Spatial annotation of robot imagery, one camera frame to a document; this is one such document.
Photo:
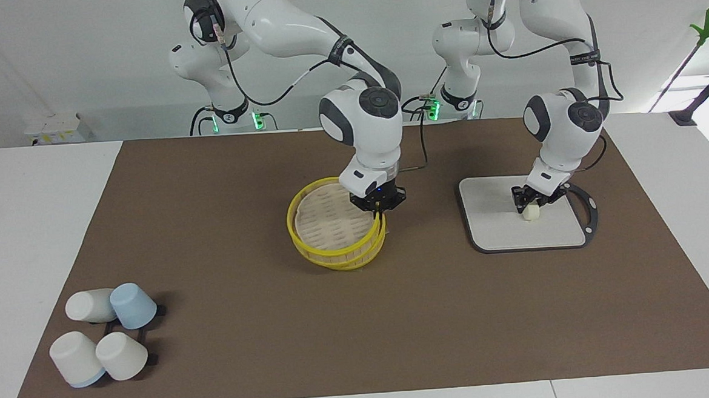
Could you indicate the cream plastic cup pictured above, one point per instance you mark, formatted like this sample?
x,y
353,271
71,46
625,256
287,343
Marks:
x,y
123,356

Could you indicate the yellow bamboo steamer base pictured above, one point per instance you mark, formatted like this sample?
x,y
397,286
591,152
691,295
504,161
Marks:
x,y
352,264

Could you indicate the grey cutting board black rim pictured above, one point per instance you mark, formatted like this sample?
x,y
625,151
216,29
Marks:
x,y
514,233

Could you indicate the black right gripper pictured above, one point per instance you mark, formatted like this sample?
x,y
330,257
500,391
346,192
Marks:
x,y
385,196

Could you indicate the yellow bamboo steamer basket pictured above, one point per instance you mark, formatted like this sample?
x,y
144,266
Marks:
x,y
331,218

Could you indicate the light blue plastic cup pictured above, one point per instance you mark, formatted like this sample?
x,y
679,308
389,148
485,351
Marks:
x,y
134,306

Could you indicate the white plastic cup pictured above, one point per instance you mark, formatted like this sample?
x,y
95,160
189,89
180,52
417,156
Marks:
x,y
74,359
87,305

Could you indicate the black clamp stand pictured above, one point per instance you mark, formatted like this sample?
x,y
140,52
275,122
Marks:
x,y
684,118

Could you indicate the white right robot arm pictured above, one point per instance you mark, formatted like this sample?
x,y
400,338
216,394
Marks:
x,y
375,131

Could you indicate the black cup rack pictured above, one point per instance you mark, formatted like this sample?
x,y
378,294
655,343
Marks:
x,y
160,310

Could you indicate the white cardboard box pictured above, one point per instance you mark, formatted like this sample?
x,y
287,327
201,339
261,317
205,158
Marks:
x,y
56,129

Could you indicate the green tipped thin pole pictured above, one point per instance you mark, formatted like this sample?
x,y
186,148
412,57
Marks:
x,y
705,28

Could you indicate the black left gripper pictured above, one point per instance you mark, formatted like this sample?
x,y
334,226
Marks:
x,y
542,196

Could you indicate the brown table mat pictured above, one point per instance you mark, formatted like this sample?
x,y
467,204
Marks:
x,y
398,330

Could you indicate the white steamed bun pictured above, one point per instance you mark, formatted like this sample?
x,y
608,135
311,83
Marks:
x,y
531,214

